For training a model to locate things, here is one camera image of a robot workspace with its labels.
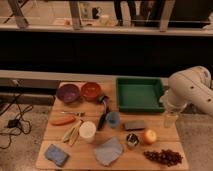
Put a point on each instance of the wooden table board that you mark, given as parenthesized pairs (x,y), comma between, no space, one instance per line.
(82,156)

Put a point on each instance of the light blue cloth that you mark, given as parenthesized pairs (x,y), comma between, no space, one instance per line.
(108,152)

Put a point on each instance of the white plastic cup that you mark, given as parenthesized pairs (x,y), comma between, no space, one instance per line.
(87,131)

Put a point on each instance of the orange bowl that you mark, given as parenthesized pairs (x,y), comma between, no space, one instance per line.
(91,91)

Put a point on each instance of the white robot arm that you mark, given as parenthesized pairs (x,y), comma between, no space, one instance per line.
(190,86)

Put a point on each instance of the yellow banana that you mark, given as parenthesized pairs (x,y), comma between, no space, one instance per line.
(71,134)

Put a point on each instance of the blue sponge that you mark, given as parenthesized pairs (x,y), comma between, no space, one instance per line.
(56,155)

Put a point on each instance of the metal fork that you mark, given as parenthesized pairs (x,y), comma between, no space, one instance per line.
(80,114)

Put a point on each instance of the purple bowl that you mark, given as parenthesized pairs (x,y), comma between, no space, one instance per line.
(68,93)

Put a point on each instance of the small blue cup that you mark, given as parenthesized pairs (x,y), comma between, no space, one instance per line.
(113,119)

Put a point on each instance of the red yellow apple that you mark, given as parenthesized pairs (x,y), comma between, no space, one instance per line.
(149,136)

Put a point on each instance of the dark grey sponge block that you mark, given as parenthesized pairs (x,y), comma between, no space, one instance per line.
(134,125)

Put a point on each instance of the small metal can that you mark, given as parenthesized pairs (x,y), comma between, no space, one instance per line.
(132,140)

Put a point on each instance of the green plastic tray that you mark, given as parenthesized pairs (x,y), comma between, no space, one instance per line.
(139,95)

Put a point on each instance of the orange carrot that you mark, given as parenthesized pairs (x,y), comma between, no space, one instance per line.
(63,121)

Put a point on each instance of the bunch of dark grapes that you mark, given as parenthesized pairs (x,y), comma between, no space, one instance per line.
(166,157)

